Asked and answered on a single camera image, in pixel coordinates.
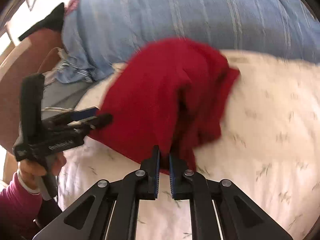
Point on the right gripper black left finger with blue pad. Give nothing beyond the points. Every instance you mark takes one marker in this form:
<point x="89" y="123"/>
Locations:
<point x="108" y="210"/>

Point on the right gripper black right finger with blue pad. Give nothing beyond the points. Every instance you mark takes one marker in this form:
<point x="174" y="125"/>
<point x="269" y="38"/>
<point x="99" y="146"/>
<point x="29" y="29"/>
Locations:
<point x="220" y="210"/>

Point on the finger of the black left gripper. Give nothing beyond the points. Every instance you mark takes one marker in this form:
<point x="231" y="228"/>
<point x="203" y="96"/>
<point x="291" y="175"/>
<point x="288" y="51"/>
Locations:
<point x="67" y="115"/>
<point x="85" y="126"/>

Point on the red knit sweater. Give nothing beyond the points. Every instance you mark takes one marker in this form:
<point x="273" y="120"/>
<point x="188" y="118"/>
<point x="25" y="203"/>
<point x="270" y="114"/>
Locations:
<point x="172" y="94"/>

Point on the magenta sleeved left forearm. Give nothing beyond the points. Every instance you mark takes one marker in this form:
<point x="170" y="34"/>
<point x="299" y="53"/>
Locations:
<point x="20" y="206"/>

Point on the person's left hand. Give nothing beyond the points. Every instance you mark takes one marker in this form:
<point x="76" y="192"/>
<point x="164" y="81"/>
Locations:
<point x="28" y="171"/>

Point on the grey striped pillow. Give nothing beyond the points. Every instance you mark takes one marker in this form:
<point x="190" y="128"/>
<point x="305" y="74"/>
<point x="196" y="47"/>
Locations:
<point x="59" y="96"/>

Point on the cream patterned bed sheet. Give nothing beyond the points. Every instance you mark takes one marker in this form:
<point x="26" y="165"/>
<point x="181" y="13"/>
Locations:
<point x="269" y="148"/>

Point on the black garment on headboard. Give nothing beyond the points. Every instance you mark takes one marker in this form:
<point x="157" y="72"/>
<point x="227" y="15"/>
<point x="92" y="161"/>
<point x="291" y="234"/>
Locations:
<point x="54" y="21"/>

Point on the blue plaid duvet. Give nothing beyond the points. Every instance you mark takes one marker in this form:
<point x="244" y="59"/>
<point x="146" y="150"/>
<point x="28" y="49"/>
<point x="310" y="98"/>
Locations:
<point x="99" y="33"/>

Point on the white charger with cable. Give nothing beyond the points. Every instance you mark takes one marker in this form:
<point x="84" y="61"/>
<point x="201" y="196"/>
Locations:
<point x="52" y="59"/>

